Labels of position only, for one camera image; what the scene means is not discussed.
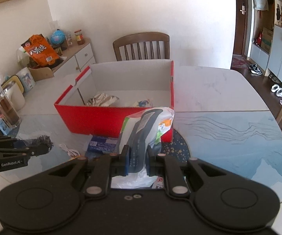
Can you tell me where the blue tissue packet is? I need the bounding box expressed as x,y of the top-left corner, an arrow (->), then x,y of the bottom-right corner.
86,135 -> 118,154

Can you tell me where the white usb cable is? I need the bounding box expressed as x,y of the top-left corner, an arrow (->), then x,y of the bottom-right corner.
58,143 -> 82,158

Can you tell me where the blueberry cake clear packet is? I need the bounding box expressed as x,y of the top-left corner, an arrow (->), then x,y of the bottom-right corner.
132,99 -> 153,108

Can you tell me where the silver snack wrapper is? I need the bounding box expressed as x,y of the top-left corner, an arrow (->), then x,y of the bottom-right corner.
86,93 -> 119,107

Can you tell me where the black snack packet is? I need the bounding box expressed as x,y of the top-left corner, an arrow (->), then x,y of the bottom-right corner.
17,135 -> 53,153

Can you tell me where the glass tea bottle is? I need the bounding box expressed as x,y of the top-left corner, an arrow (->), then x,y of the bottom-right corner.
0,84 -> 20,128

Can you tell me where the red cardboard box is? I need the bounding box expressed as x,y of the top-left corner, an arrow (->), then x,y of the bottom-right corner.
54,60 -> 174,137

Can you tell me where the orange snack bag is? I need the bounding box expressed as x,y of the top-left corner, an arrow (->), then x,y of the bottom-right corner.
21,34 -> 62,68

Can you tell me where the blue patterned table mat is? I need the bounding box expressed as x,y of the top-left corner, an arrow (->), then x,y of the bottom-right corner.
0,111 -> 282,201

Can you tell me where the white drawer cabinet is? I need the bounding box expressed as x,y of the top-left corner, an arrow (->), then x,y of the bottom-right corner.
28,38 -> 96,81

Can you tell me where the blue globe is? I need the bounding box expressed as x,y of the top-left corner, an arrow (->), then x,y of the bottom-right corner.
50,29 -> 66,46

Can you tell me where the red-labelled jar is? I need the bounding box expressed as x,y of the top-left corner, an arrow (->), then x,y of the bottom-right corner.
74,29 -> 85,45

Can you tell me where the brown wooden chair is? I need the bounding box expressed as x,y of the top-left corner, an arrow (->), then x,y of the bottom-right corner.
113,32 -> 170,61

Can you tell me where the dark sneakers pair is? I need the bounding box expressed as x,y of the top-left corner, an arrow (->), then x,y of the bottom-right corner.
249,64 -> 262,75

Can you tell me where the white slippers pair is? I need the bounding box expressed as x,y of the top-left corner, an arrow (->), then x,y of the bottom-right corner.
270,84 -> 282,98

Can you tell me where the grey shoe cabinet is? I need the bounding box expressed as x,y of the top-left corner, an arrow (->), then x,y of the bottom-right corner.
249,0 -> 282,83

